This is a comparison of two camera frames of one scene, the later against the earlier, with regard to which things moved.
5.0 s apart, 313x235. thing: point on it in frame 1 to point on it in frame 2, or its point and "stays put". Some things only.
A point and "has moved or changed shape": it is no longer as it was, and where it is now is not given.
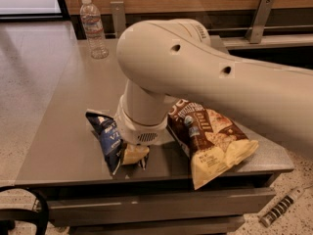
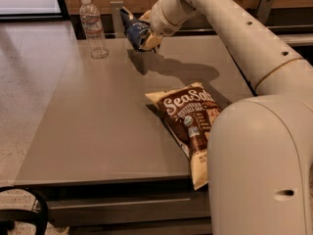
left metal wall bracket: x=118 y=16 stays put
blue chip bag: x=109 y=135 has moved or changed shape
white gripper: x=137 y=132 to x=158 y=18
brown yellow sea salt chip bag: x=214 y=143 stays put
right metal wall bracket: x=259 y=20 stays put
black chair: x=8 y=215 stays put
